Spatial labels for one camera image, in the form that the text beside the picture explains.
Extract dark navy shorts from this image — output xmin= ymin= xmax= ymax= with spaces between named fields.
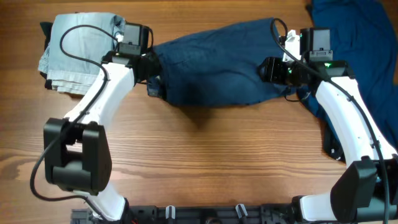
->
xmin=147 ymin=18 xmax=296 ymax=107

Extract folded black garment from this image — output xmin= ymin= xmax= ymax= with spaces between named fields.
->
xmin=40 ymin=22 xmax=53 ymax=90

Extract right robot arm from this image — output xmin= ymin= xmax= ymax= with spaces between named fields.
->
xmin=257 ymin=28 xmax=397 ymax=223

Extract crumpled teal blue garment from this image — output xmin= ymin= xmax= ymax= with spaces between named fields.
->
xmin=306 ymin=0 xmax=397 ymax=148

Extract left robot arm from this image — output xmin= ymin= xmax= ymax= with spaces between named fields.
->
xmin=30 ymin=23 xmax=160 ymax=223

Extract folded light denim garment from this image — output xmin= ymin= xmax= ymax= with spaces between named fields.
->
xmin=38 ymin=12 xmax=126 ymax=95

